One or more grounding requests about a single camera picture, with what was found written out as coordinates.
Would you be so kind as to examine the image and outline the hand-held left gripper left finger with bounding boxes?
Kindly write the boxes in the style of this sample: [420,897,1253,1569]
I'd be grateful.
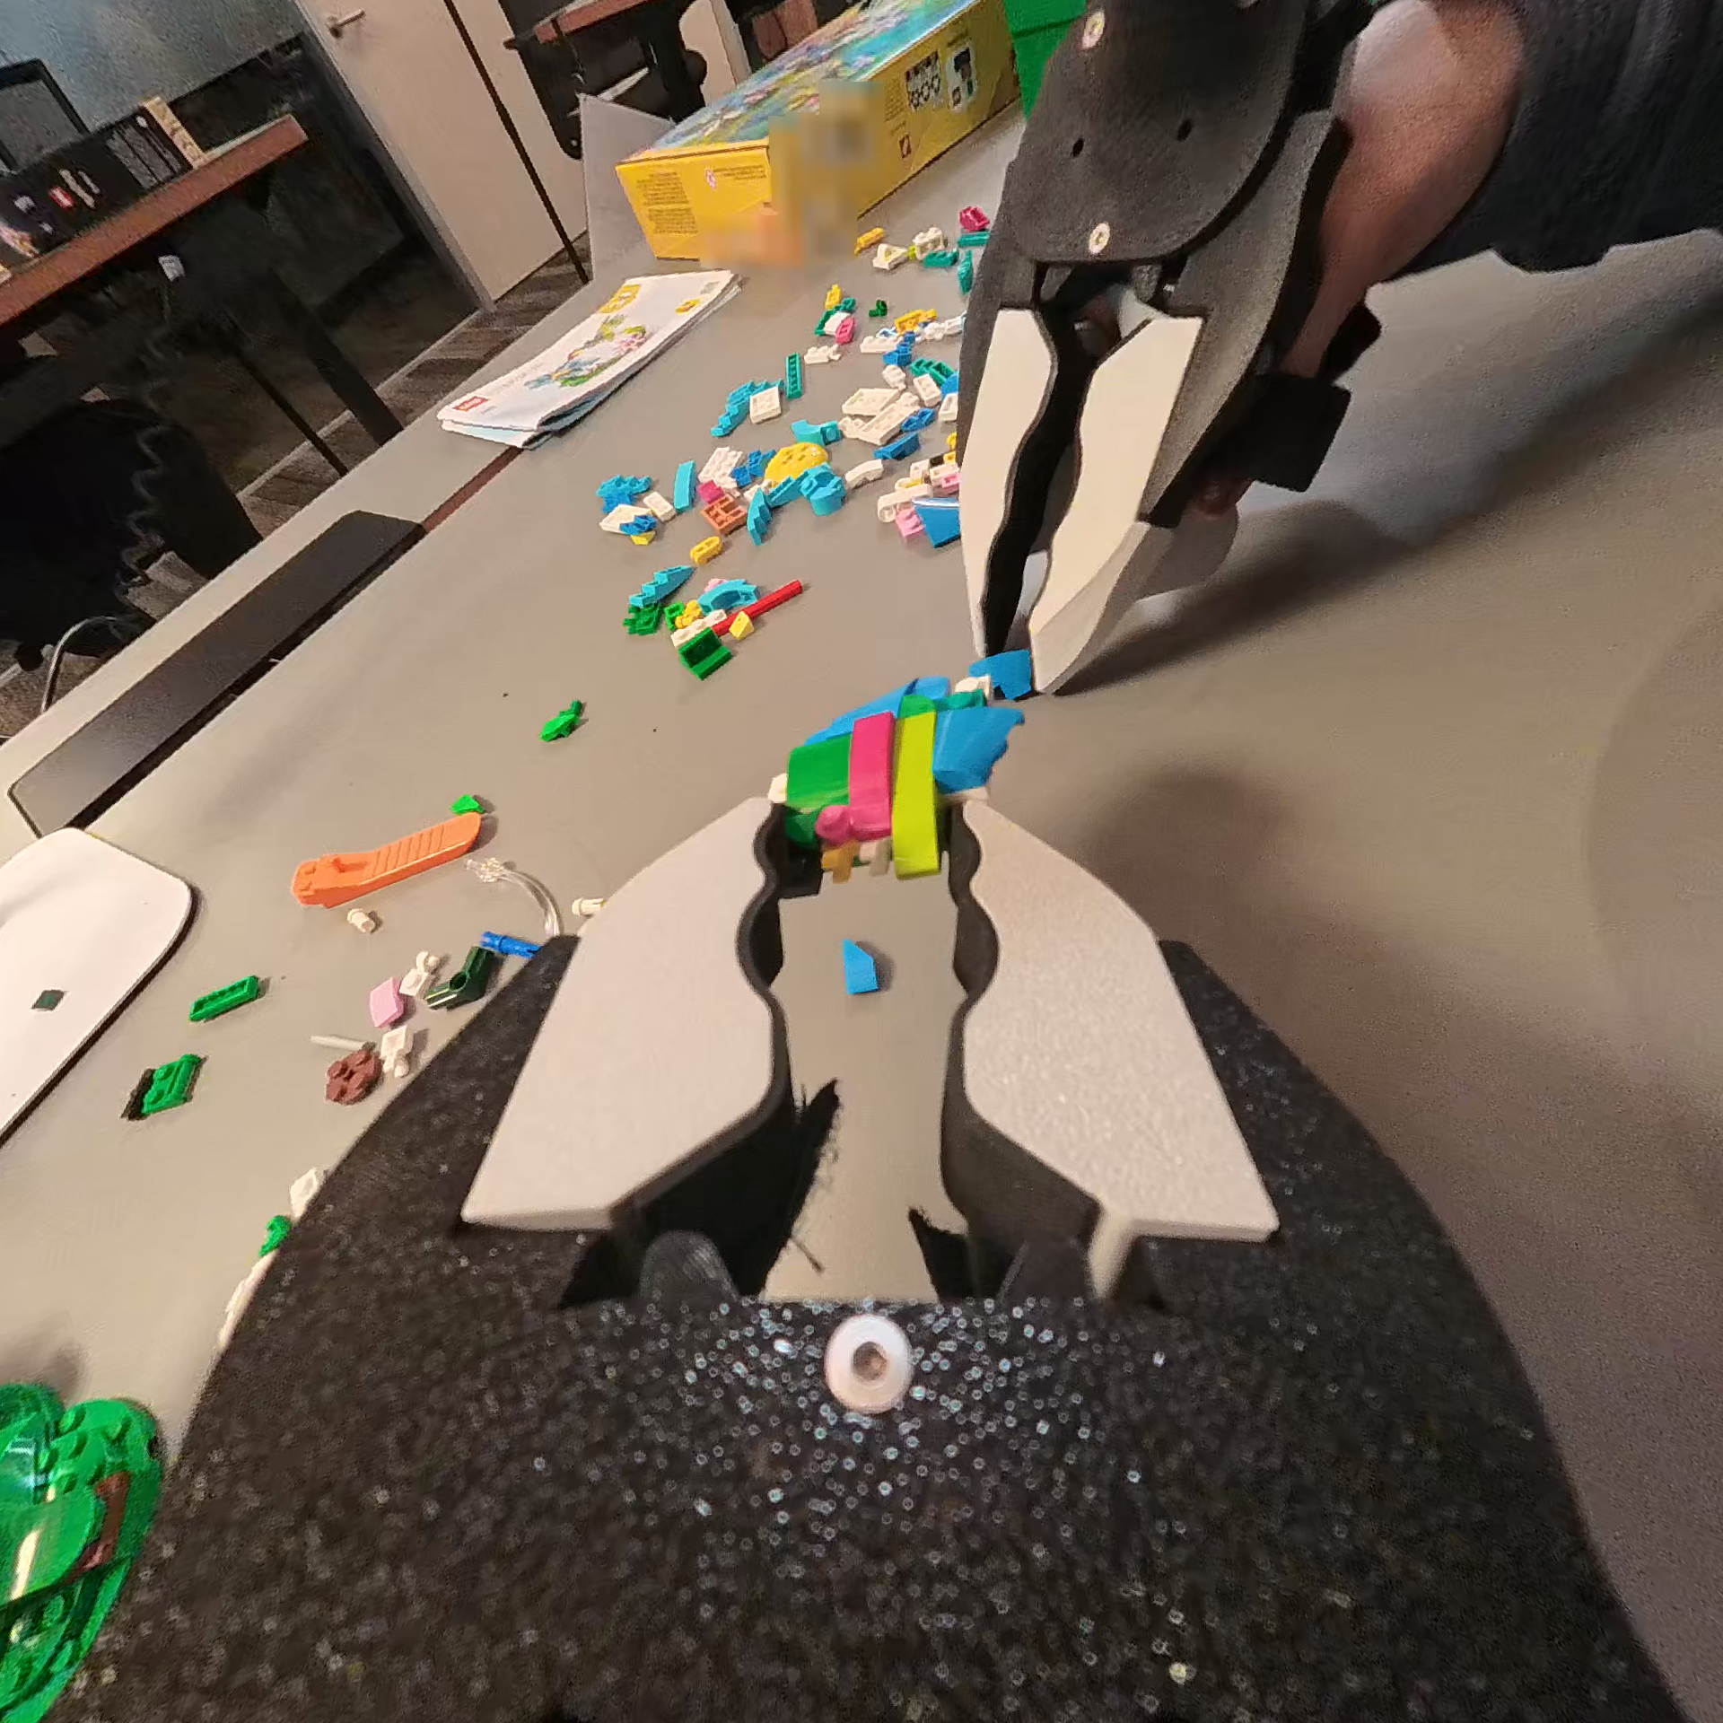
[461,793,840,1246]

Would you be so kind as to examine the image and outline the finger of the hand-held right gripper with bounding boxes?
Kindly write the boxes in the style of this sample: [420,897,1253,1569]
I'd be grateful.
[964,306,1082,659]
[1011,302,1210,694]

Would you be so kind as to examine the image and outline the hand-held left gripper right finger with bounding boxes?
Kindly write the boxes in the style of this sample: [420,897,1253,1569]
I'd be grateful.
[940,797,1281,1305]

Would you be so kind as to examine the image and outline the multicoloured lego assembly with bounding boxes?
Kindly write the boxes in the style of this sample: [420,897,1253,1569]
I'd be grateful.
[771,677,1029,881]

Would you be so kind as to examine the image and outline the person's right forearm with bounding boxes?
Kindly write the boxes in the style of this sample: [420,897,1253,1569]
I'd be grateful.
[1401,0,1723,277]

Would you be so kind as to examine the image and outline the clear lego piece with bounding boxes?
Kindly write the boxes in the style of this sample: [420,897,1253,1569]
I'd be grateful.
[465,854,560,936]

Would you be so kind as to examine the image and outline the pile of loose lego bricks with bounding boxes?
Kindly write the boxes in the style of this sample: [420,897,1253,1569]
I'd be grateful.
[597,204,991,551]

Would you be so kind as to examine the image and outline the small heap of lego pieces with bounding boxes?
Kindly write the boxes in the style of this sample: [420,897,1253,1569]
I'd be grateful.
[623,564,810,680]

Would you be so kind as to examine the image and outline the lego instruction booklet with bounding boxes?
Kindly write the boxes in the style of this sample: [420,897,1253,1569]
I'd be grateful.
[438,269,743,448]

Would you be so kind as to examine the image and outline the yellow lego box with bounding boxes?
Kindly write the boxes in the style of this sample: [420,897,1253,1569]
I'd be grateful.
[617,0,1025,259]

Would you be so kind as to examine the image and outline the large green lego build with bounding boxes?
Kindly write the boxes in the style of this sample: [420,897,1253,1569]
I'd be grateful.
[0,1383,166,1723]

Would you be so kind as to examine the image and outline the person's right hand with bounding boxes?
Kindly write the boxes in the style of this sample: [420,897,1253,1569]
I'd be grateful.
[1182,9,1531,523]

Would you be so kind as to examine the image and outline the orange brick separator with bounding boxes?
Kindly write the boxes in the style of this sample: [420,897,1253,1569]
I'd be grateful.
[292,810,483,909]

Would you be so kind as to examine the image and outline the black table panel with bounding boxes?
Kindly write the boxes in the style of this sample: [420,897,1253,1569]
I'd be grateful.
[7,511,426,836]

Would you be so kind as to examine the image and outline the grey door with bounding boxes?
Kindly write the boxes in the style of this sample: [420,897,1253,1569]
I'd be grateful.
[290,0,595,310]

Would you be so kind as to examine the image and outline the brown wooden desk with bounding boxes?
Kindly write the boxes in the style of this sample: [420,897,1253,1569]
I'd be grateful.
[0,113,406,472]

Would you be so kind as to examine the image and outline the black cardboard box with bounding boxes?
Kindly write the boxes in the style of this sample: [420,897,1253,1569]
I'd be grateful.
[0,100,192,263]

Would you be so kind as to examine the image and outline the white cable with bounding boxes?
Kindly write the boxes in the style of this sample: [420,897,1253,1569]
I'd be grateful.
[42,612,150,714]

